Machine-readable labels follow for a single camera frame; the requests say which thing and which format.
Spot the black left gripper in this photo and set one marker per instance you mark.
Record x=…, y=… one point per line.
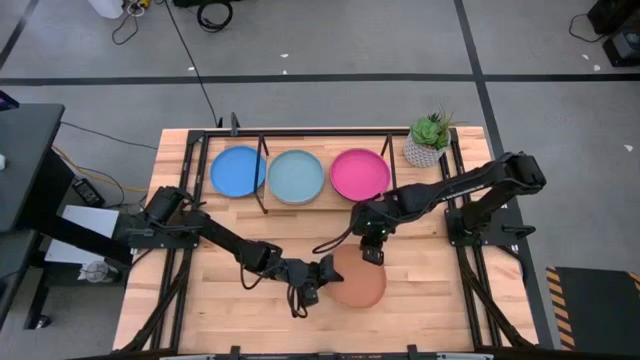
x=302, y=277

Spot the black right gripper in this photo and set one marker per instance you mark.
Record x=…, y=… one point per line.
x=372, y=222

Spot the terracotta orange plate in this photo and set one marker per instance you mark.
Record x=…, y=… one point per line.
x=360, y=285

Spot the pink plate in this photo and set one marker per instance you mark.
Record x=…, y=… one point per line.
x=360, y=175

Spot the light teal plate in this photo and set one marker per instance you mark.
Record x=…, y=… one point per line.
x=295, y=175

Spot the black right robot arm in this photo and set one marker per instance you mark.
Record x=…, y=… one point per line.
x=450, y=192

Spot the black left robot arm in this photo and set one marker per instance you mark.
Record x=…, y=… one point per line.
x=225, y=240

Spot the succulent in white pot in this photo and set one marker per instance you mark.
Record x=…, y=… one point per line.
x=425, y=145

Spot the black table clamp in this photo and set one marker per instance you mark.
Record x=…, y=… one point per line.
x=234, y=124
x=235, y=352
x=412, y=352

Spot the blue plate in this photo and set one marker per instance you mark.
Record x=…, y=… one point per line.
x=232, y=172

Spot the clear plastic item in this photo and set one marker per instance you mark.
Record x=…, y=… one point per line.
x=97, y=272

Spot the hazard striped black mat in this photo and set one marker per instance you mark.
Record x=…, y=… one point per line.
x=600, y=310

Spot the white panel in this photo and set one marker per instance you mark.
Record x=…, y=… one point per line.
x=85, y=225

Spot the black power adapter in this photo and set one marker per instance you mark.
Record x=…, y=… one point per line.
x=87, y=192

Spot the black floor equipment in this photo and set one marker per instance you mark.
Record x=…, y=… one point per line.
x=617, y=35

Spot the black desk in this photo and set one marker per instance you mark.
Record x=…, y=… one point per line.
x=25, y=160

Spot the white floor container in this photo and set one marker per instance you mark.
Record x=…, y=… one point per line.
x=106, y=7

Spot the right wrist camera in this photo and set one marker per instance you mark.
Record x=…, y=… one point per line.
x=372, y=255

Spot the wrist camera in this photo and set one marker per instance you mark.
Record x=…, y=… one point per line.
x=308, y=296
x=372, y=255

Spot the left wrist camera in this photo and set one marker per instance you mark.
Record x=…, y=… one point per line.
x=308, y=296

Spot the black metal rack frame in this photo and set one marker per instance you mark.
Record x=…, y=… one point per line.
x=326, y=145

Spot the black rig frame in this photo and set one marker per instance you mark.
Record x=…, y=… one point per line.
x=300, y=133

